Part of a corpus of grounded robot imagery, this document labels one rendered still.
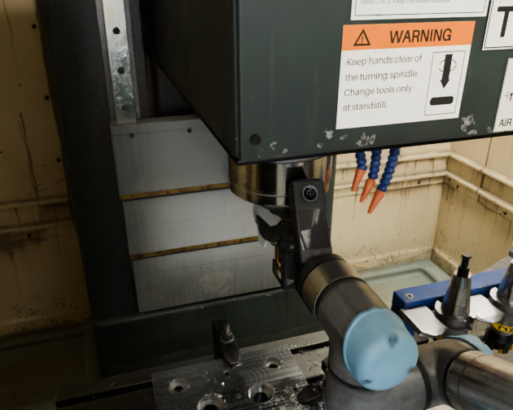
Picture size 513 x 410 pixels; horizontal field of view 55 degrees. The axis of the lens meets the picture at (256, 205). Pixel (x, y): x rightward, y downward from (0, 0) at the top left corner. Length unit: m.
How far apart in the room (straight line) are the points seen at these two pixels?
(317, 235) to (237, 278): 0.74
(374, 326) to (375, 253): 1.54
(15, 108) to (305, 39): 1.15
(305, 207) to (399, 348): 0.22
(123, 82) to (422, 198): 1.33
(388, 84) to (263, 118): 0.14
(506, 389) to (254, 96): 0.39
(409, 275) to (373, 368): 1.62
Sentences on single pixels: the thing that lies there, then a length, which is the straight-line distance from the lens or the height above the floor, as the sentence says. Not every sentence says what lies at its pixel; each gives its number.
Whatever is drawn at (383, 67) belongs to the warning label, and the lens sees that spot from 0.55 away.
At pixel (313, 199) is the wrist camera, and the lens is 0.66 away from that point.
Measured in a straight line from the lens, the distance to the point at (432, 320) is 0.85.
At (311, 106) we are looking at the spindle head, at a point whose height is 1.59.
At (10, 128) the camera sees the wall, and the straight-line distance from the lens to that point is 1.56.
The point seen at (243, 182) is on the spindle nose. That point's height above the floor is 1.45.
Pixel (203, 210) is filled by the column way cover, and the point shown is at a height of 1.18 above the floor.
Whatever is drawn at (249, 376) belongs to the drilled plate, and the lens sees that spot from 1.04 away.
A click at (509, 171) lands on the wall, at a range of 1.83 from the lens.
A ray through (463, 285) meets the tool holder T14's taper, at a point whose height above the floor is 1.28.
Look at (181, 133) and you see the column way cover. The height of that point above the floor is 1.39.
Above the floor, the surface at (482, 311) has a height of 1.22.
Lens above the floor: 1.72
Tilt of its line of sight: 25 degrees down
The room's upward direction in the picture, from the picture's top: straight up
